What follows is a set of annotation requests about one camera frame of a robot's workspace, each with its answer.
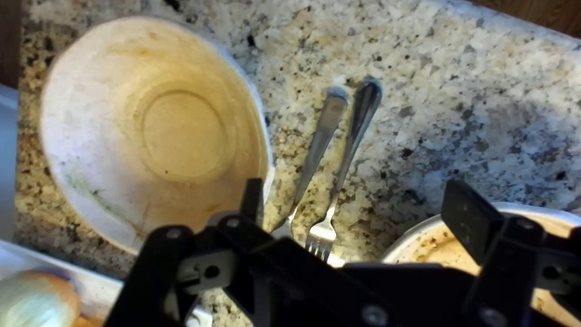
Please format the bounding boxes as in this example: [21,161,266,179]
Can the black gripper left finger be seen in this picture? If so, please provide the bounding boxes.
[105,177,286,327]

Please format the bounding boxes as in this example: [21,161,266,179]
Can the clean beige bowl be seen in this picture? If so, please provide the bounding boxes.
[37,14,277,255]

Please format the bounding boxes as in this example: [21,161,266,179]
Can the yellow onion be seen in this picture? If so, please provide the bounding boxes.
[0,268,81,327]

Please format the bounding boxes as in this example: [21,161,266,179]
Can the beige bowl with food residue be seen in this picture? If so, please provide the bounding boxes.
[382,201,581,327]

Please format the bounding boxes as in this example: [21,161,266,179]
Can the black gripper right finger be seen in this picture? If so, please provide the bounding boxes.
[440,179,581,327]

